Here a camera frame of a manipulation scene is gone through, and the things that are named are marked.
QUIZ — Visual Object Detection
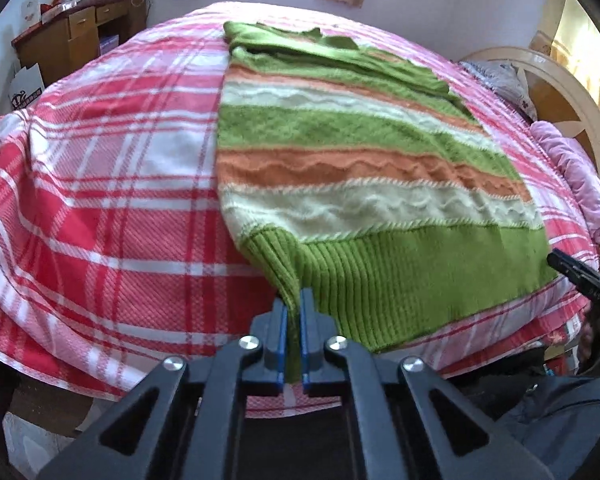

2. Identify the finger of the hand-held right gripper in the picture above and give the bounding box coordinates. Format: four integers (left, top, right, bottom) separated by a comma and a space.
547, 249, 600, 303

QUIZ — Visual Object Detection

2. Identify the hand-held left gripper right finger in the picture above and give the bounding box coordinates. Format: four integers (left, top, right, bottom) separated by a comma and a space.
300, 287, 556, 480

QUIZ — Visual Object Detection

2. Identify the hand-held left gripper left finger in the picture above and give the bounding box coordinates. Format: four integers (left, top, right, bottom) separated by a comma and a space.
37, 300, 288, 480

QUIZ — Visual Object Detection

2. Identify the green striped knit sweater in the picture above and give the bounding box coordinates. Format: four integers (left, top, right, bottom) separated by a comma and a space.
215, 21, 561, 386

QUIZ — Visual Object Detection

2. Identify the pink blanket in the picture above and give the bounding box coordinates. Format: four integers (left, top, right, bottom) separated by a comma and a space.
530, 120, 600, 246

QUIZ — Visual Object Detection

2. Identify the dark grey backpack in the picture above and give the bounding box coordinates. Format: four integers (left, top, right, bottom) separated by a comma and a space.
495, 375, 600, 480

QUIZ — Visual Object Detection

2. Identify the cream wooden headboard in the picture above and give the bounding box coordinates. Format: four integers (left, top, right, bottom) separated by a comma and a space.
457, 46, 600, 181

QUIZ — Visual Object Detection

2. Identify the floral patterned pillow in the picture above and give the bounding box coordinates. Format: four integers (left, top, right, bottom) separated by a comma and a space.
460, 59, 538, 122

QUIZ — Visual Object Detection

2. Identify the yellow curtain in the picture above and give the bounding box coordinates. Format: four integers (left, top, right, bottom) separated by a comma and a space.
530, 0, 600, 126

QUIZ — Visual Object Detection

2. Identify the bed with red plaid sheet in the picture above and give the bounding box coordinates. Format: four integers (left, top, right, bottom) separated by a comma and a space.
0, 1, 600, 418

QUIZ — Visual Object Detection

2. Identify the white paper bag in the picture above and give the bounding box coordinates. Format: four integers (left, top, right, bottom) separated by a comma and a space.
7, 62, 45, 111

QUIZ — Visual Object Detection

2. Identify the brown wooden desk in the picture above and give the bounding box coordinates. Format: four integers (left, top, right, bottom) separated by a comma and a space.
11, 0, 148, 88

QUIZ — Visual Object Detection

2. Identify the white printed box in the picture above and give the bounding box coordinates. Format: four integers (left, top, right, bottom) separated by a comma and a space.
20, 0, 43, 28

